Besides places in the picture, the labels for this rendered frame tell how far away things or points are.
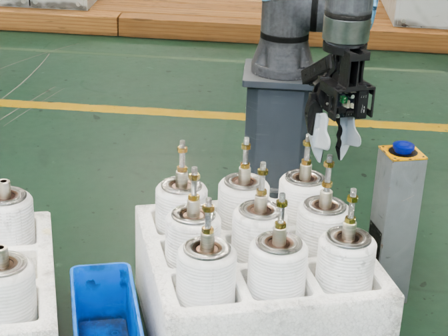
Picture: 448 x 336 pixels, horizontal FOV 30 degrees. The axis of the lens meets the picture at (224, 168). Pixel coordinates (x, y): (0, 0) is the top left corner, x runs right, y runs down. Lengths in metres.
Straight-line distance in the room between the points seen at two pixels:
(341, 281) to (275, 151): 0.72
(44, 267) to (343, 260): 0.49
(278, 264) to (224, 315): 0.12
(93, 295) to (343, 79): 0.61
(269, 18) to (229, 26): 1.43
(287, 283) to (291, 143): 0.74
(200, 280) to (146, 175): 0.91
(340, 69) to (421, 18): 2.16
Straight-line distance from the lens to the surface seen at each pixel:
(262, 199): 1.43
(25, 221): 1.50
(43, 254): 1.47
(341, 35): 1.33
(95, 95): 2.77
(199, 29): 3.41
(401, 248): 1.64
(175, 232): 1.40
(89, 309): 1.59
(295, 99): 1.99
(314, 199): 1.50
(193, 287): 1.31
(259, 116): 2.00
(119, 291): 1.57
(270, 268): 1.32
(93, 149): 2.34
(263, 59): 2.00
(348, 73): 1.33
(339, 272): 1.37
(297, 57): 1.98
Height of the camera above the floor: 0.90
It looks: 24 degrees down
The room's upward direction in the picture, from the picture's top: 2 degrees clockwise
